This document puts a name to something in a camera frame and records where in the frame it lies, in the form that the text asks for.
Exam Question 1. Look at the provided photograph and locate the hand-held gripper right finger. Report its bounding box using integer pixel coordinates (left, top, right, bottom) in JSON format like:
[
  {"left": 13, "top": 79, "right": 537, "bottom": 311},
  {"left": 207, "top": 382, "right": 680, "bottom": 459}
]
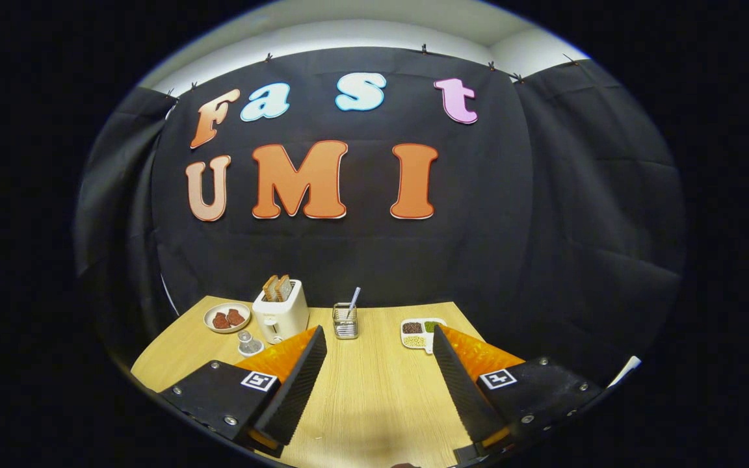
[{"left": 432, "top": 324, "right": 604, "bottom": 463}]

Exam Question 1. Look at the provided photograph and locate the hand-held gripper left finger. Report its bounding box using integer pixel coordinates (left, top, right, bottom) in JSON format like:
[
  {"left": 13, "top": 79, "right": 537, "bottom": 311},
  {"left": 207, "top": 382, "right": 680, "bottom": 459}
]
[{"left": 159, "top": 325, "right": 328, "bottom": 459}]

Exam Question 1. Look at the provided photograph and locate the clear plastic juice bottle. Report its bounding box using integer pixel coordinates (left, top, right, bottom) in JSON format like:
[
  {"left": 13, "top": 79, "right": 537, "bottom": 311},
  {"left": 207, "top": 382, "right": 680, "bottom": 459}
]
[{"left": 237, "top": 330, "right": 265, "bottom": 358}]

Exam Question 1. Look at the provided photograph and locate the white divided snack tray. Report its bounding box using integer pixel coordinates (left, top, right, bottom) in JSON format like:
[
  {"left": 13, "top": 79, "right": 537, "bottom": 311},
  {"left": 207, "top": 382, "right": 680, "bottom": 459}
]
[{"left": 401, "top": 317, "right": 447, "bottom": 354}]

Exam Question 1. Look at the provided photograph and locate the wooden table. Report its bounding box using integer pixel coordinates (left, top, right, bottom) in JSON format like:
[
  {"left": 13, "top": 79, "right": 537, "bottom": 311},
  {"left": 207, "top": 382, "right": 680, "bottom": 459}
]
[{"left": 131, "top": 296, "right": 512, "bottom": 468}]

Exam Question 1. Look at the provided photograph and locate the white toaster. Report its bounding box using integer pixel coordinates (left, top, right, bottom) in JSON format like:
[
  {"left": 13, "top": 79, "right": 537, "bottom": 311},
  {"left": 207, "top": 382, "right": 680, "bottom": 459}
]
[{"left": 252, "top": 279, "right": 310, "bottom": 345}]

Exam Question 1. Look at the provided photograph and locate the small white plate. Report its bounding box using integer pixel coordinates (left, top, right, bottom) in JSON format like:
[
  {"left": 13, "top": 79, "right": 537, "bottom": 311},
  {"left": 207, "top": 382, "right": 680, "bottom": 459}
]
[{"left": 204, "top": 303, "right": 252, "bottom": 334}]

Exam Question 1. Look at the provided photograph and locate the black backdrop cloth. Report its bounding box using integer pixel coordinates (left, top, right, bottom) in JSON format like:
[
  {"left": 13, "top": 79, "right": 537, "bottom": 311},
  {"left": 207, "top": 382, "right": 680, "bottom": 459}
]
[{"left": 75, "top": 45, "right": 686, "bottom": 391}]

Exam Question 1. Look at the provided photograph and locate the wire mesh holder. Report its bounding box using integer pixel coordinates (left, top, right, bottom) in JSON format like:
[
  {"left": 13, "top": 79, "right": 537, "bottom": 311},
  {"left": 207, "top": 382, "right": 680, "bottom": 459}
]
[{"left": 332, "top": 302, "right": 359, "bottom": 340}]

